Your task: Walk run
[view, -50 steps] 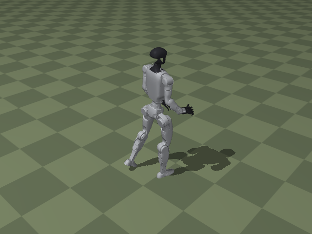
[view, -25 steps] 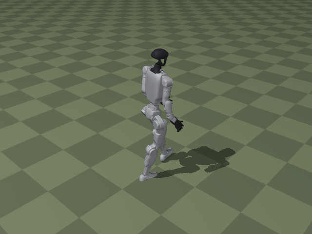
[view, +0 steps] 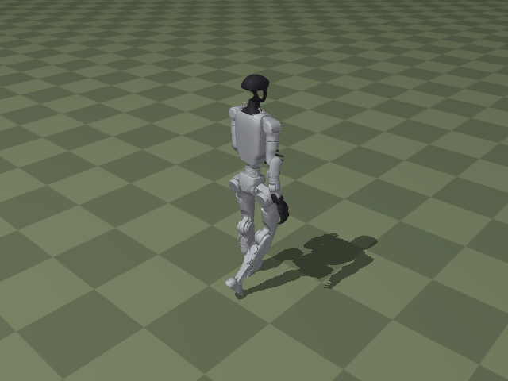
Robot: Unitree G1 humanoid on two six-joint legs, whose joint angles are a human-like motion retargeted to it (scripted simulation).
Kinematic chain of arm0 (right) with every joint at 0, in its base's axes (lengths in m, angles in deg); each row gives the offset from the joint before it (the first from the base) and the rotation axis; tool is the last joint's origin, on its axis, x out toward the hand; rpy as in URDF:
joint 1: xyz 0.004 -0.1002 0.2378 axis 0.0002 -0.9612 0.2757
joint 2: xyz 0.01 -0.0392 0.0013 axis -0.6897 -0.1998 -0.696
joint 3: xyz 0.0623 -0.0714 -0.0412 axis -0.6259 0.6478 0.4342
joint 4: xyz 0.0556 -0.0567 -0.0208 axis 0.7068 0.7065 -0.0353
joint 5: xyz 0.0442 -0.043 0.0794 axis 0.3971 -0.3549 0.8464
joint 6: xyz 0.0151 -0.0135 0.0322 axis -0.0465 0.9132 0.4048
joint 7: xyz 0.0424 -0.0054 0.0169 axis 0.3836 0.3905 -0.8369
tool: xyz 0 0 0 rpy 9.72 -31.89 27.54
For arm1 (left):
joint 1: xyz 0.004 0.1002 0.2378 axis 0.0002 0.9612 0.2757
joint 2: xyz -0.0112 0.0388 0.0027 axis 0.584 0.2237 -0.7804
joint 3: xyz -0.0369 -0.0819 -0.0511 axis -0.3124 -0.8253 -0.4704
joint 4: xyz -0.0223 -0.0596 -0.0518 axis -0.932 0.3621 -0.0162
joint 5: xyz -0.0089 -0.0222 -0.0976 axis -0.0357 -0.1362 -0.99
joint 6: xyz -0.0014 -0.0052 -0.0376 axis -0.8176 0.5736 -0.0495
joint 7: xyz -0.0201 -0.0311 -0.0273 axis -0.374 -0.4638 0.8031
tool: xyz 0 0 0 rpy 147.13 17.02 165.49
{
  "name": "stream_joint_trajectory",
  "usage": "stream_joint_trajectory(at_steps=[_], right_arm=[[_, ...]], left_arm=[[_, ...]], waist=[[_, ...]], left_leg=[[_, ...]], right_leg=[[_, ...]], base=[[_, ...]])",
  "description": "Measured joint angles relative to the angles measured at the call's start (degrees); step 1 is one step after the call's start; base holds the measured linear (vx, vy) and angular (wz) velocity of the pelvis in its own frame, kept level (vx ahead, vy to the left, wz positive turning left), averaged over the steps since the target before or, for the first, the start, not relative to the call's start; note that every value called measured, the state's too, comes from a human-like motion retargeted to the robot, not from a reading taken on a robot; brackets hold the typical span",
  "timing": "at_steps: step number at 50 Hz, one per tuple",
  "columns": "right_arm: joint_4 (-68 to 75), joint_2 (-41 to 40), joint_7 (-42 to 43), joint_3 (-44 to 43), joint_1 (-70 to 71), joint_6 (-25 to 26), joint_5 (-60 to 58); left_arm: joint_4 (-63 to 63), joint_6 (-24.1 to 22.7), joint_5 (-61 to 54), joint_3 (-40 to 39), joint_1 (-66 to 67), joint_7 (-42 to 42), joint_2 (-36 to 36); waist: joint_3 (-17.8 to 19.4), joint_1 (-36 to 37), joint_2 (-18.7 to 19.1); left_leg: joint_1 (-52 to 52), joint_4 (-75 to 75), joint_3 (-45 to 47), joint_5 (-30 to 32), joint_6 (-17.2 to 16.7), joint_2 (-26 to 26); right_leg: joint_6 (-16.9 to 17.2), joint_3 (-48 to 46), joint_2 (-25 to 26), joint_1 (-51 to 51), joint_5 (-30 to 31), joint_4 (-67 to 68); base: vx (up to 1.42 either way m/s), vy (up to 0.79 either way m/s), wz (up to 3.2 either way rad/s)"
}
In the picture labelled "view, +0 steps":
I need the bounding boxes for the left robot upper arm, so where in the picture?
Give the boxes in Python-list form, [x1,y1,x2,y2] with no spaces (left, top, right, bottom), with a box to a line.
[229,106,241,150]

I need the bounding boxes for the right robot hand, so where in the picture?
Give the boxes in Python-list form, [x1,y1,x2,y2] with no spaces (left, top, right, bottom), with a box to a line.
[271,194,289,225]

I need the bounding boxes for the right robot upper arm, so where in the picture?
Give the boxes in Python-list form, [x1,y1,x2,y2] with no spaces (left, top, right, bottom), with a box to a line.
[263,117,282,167]

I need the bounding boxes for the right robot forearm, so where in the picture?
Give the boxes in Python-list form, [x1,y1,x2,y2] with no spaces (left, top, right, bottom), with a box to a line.
[267,157,282,200]

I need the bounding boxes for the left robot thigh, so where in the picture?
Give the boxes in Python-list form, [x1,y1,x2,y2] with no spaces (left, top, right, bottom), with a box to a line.
[229,174,255,235]

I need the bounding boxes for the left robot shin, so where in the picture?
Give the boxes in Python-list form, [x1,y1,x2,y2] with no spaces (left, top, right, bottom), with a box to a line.
[237,220,255,257]

